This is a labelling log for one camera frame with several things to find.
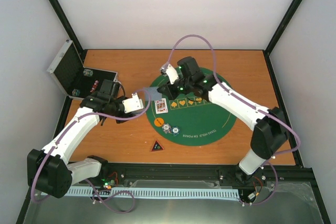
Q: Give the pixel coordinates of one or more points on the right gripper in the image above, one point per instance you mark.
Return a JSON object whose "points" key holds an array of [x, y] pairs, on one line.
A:
{"points": [[168, 92]]}

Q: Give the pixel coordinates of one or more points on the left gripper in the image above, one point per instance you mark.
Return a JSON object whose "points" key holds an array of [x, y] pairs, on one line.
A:
{"points": [[120, 121]]}

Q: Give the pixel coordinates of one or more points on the face-down blue card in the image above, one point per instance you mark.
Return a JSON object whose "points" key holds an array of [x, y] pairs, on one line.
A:
{"points": [[152, 94]]}

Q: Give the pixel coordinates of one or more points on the king of diamonds card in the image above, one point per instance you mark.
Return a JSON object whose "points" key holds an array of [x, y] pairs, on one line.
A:
{"points": [[161, 106]]}

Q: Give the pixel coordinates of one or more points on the orange small blind button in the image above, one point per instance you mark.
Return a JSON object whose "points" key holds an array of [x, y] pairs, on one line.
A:
{"points": [[159, 122]]}

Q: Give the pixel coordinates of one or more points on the white purple poker chip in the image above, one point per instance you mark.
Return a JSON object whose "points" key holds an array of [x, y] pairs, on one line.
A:
{"points": [[167, 128]]}

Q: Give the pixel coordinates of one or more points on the blue green poker chip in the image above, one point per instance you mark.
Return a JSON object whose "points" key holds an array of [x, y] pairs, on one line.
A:
{"points": [[175, 130]]}

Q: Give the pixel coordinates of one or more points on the red black triangular all-in marker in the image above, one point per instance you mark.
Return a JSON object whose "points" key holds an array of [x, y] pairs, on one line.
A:
{"points": [[156, 146]]}

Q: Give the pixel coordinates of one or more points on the blue playing card deck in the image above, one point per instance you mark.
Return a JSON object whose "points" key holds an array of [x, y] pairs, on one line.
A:
{"points": [[138, 113]]}

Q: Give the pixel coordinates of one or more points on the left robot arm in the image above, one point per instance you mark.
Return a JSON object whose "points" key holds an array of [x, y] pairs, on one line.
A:
{"points": [[93, 110]]}

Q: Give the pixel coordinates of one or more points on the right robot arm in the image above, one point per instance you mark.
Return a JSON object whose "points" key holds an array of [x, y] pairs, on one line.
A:
{"points": [[267, 125]]}

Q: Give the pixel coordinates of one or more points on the round green poker mat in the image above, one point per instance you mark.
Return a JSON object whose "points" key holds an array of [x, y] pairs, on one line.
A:
{"points": [[200, 122]]}

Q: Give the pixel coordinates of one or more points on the red black card box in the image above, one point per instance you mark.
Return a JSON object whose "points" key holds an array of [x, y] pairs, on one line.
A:
{"points": [[94, 86]]}

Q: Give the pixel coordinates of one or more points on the near poker chip stack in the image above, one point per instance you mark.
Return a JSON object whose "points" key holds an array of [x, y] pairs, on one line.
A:
{"points": [[76, 92]]}

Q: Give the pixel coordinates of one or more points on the poker chip stack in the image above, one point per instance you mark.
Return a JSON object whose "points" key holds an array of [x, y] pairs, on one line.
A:
{"points": [[88, 72], [76, 92]]}

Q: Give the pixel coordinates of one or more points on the far poker chip stack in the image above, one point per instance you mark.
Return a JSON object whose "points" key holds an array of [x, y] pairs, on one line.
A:
{"points": [[88, 72]]}

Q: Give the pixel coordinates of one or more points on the aluminium poker chip case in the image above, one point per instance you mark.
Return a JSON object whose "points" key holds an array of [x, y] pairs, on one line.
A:
{"points": [[66, 70]]}

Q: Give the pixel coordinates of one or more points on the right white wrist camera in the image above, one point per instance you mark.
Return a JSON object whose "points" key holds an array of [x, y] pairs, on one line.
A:
{"points": [[168, 70]]}

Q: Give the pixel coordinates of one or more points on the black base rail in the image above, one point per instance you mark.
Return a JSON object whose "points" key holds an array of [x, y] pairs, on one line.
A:
{"points": [[173, 175]]}

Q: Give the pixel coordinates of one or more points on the light blue cable duct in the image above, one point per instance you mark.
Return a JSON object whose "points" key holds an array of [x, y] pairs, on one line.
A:
{"points": [[172, 193]]}

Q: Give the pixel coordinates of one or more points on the left black frame post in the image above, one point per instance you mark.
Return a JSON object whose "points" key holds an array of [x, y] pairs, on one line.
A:
{"points": [[66, 24]]}

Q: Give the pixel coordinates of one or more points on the black frame post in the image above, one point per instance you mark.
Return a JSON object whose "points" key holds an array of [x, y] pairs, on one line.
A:
{"points": [[66, 24], [289, 14]]}

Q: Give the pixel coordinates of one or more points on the right black frame post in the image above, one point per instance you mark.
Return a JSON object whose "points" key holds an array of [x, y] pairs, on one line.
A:
{"points": [[289, 14]]}

